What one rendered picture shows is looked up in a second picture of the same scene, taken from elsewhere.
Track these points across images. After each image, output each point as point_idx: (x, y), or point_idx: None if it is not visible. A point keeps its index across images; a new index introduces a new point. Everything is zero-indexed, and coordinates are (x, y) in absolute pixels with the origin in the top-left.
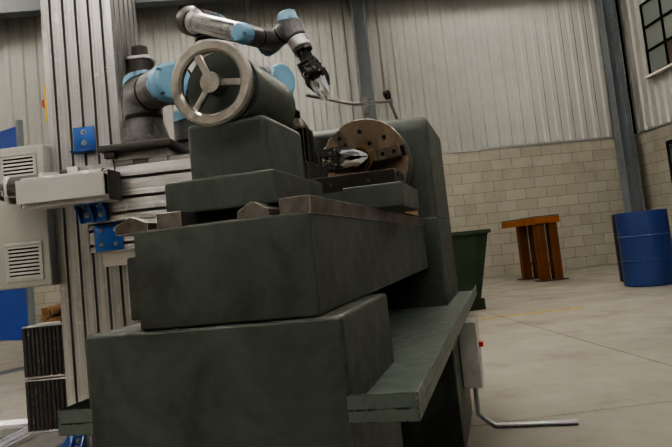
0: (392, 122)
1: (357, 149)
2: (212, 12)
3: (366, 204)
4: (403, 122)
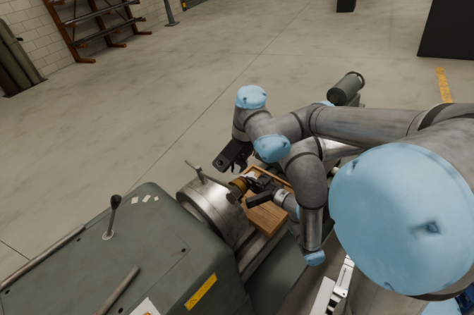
0: (165, 194)
1: (242, 176)
2: (404, 137)
3: None
4: (161, 189)
